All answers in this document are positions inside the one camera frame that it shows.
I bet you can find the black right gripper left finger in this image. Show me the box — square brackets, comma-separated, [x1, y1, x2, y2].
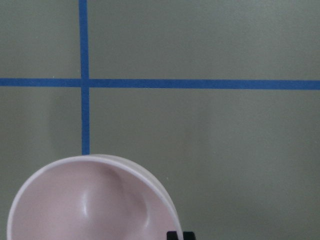
[166, 231, 178, 240]

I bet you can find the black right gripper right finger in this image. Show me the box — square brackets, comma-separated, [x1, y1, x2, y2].
[183, 231, 196, 240]

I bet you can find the pink bowl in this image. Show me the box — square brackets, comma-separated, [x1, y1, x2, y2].
[6, 154, 183, 240]

